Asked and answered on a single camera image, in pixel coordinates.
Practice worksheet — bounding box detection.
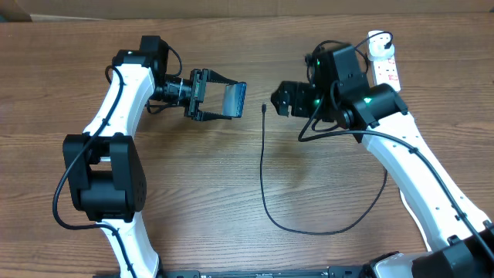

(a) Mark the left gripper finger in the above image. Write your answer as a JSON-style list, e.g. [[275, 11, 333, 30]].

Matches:
[[200, 111, 232, 121], [202, 69, 238, 85]]

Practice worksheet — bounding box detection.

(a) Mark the blue Galaxy smartphone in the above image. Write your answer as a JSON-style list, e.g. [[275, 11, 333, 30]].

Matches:
[[222, 82, 247, 118]]

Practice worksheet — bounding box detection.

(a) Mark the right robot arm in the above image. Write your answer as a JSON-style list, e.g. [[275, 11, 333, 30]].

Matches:
[[271, 43, 493, 277]]

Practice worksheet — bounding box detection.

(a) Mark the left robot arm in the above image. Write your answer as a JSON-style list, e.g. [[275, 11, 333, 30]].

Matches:
[[52, 36, 247, 277]]

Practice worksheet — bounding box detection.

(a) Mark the white charger plug adapter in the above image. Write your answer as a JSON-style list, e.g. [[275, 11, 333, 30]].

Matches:
[[367, 30, 395, 62]]

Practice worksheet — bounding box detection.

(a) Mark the white power strip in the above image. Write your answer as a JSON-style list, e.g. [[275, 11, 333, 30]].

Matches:
[[370, 56, 401, 93]]

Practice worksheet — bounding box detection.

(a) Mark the brown cardboard backdrop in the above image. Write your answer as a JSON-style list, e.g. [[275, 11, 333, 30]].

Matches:
[[1, 0, 493, 22]]

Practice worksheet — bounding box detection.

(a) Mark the black USB charging cable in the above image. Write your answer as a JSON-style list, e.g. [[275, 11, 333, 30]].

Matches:
[[259, 31, 394, 236]]

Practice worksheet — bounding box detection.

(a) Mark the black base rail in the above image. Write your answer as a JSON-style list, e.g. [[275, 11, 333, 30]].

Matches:
[[92, 266, 437, 278]]

